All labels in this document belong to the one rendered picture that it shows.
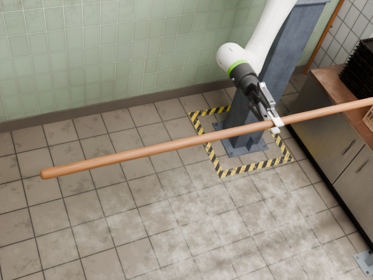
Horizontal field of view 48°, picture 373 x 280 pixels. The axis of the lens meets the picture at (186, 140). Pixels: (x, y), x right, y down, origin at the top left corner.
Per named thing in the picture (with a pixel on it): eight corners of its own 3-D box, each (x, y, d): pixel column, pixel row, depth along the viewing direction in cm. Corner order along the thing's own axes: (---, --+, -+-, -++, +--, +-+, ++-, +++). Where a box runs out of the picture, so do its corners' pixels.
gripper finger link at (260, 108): (250, 94, 155) (248, 96, 157) (262, 120, 151) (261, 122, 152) (258, 93, 157) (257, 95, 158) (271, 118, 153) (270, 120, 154)
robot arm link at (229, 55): (206, 53, 167) (225, 33, 162) (225, 62, 177) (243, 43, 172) (221, 78, 160) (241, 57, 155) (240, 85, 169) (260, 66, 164)
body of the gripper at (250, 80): (258, 72, 157) (271, 89, 152) (251, 88, 164) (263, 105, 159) (241, 75, 154) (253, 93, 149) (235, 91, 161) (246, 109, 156)
